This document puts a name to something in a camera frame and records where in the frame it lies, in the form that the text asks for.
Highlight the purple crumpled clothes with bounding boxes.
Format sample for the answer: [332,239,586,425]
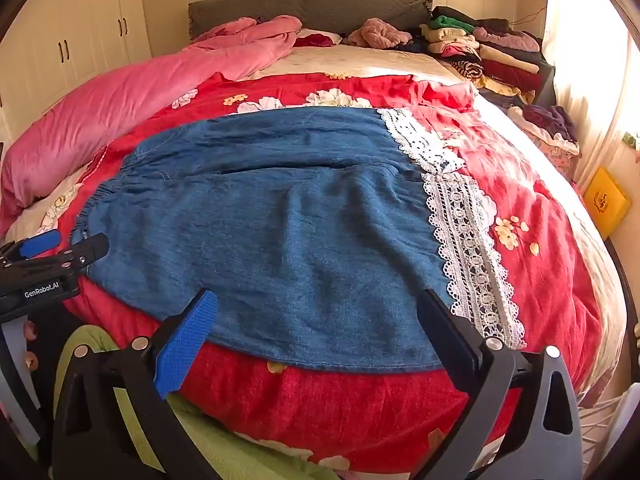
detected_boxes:
[507,104,581,157]

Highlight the yellow box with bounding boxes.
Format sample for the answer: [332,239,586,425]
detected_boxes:
[582,167,632,240]

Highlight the pink quilt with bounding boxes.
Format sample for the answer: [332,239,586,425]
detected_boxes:
[0,16,303,237]

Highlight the stack of folded clothes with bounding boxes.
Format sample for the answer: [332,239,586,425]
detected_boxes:
[417,6,556,107]

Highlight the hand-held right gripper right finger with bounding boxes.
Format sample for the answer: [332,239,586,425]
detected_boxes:
[417,287,586,480]

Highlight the cream bedsheet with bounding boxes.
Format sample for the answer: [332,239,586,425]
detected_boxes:
[247,42,468,85]

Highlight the cream wardrobe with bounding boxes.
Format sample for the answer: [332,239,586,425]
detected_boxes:
[0,0,153,128]

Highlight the blue denim pants lace trim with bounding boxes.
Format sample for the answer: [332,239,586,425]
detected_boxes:
[70,105,528,373]

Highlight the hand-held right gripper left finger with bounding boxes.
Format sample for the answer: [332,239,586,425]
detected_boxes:
[52,287,221,480]

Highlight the pink fuzzy garment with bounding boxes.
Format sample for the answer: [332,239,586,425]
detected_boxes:
[342,18,414,50]

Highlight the dark red garment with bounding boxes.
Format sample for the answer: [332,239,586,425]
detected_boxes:
[295,30,344,49]

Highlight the grey padded headboard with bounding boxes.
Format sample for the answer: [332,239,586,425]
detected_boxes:
[187,0,435,43]

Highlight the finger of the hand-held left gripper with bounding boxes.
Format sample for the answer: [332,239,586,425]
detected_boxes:
[0,230,62,265]
[47,233,110,275]

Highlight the green fleece clothing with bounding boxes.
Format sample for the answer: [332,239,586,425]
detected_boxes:
[52,325,323,480]

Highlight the cream curtain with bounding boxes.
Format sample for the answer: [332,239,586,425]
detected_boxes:
[542,0,640,201]

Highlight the red floral blanket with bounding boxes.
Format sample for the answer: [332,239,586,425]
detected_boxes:
[50,72,603,473]

